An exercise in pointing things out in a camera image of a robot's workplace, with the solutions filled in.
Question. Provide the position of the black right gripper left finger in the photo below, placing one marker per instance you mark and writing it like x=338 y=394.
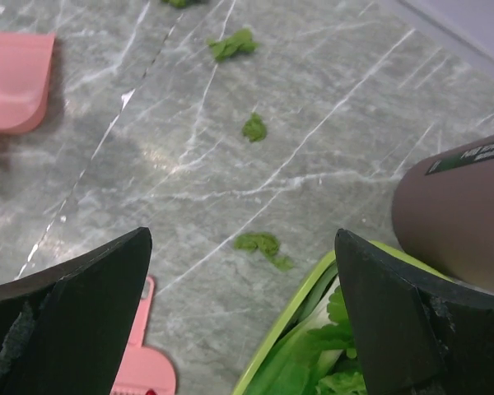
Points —
x=64 y=330

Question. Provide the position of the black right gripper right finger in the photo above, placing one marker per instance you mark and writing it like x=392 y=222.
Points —
x=415 y=333

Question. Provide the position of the pink hand brush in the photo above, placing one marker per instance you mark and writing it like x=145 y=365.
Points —
x=143 y=369

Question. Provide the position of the dark green leafy vegetable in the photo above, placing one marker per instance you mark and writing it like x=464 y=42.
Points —
x=318 y=356

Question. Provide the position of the green plastic vegetable basket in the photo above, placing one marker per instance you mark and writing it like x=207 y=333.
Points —
x=311 y=291

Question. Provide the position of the brown plastic trash bin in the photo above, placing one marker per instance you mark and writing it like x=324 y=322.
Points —
x=443 y=212

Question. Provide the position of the pink plastic dustpan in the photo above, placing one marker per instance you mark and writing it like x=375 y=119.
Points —
x=25 y=67

